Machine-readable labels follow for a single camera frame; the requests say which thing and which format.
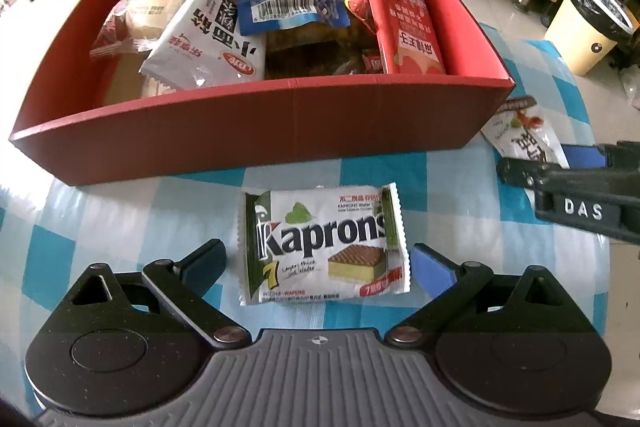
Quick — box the Kaprons wafer packet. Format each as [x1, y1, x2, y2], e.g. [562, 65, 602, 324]
[239, 183, 411, 306]

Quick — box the red cardboard box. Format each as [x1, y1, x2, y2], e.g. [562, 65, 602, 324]
[10, 0, 514, 186]

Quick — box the red green snack packet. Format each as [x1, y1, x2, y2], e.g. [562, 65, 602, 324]
[369, 0, 445, 75]

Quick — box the white red jerky packet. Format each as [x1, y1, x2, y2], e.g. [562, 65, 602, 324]
[480, 95, 570, 168]

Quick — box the blue white checkered tablecloth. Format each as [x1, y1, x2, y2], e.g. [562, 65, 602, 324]
[0, 22, 612, 413]

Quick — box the steamed cake bun packet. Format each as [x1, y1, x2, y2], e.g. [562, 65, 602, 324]
[90, 0, 186, 57]

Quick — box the waffle snack clear packet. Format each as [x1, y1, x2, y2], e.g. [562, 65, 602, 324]
[265, 20, 383, 79]

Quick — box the beige trash bin black liner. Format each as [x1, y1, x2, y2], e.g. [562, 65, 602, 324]
[544, 0, 639, 76]

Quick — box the white spicy strips snack bag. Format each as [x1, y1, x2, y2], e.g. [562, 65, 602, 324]
[140, 0, 266, 90]

